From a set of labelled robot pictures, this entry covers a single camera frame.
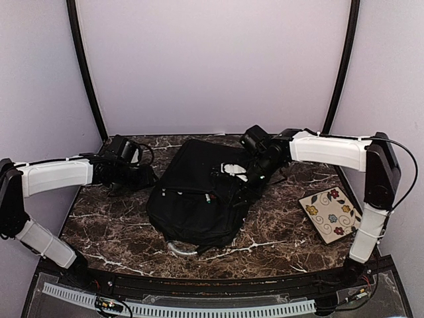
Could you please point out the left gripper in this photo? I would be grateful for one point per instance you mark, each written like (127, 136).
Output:
(147, 179)

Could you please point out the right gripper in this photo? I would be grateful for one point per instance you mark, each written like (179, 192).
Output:
(248, 195)

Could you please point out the black backpack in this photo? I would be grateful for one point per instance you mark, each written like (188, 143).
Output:
(177, 206)

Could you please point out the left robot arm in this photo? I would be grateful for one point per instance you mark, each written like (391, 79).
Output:
(30, 182)

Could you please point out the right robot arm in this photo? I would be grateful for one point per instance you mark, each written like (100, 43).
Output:
(369, 164)

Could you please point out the floral ceramic tile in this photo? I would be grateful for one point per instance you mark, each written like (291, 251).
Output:
(332, 213)

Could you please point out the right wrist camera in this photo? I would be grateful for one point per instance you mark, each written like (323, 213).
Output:
(234, 170)

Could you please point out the white slotted cable duct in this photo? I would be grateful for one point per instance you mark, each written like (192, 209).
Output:
(160, 306)

